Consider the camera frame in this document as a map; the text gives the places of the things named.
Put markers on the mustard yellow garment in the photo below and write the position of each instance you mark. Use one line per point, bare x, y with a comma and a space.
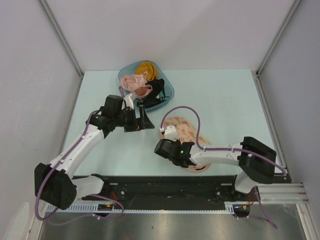
148, 70

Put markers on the teal plastic basin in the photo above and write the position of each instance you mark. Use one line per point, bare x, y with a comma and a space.
130, 69

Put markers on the right aluminium frame post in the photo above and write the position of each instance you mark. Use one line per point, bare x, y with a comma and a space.
279, 35

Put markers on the grey slotted cable duct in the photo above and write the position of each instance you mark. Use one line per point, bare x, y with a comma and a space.
105, 207

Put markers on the aluminium frame post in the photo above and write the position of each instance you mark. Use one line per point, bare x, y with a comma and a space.
279, 35
53, 22

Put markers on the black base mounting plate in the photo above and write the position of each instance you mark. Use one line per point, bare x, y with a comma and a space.
175, 192

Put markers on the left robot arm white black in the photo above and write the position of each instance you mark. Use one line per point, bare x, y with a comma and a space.
54, 182

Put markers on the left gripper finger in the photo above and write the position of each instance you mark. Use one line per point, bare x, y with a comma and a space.
144, 122
131, 128

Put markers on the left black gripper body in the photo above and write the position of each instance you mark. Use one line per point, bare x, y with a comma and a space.
127, 117

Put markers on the pink bra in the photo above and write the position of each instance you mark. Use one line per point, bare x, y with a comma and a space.
136, 84

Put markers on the left aluminium frame post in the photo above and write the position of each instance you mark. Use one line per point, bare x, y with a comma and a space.
53, 22

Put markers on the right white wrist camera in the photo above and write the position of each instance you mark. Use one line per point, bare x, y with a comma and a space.
168, 133

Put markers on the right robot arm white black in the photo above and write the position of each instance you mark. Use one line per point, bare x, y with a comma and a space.
256, 160

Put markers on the floral mesh laundry bag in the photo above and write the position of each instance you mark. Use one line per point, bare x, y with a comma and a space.
186, 132

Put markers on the aluminium rail beam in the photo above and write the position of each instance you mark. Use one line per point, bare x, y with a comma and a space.
283, 193

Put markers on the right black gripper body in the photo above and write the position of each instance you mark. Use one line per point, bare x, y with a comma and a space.
177, 142

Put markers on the black bra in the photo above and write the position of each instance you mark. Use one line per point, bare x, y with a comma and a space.
159, 96

